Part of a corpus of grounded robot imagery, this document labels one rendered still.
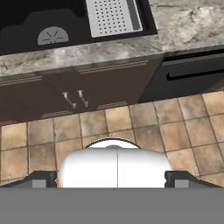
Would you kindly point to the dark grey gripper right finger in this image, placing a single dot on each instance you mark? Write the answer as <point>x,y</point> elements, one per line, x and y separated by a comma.
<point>180,177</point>

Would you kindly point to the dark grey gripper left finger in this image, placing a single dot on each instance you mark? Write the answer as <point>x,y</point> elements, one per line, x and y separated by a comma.
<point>40,177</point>

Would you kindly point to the white round object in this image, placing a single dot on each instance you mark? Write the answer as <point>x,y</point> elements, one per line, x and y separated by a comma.
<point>116,169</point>

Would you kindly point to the dark brown cupboard door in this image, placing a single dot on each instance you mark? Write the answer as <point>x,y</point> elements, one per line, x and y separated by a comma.
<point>32,96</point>
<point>116,84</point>

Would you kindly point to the black dishwasher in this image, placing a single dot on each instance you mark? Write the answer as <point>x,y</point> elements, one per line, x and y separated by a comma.
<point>186,87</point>

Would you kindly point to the grey round sink drain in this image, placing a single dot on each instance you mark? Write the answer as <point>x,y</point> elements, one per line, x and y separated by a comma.
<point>53,36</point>

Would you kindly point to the black kitchen sink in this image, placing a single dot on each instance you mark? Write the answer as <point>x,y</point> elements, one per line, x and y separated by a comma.
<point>17,32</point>

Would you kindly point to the grey perforated sink rack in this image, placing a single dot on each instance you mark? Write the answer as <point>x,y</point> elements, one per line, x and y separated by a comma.
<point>112,17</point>

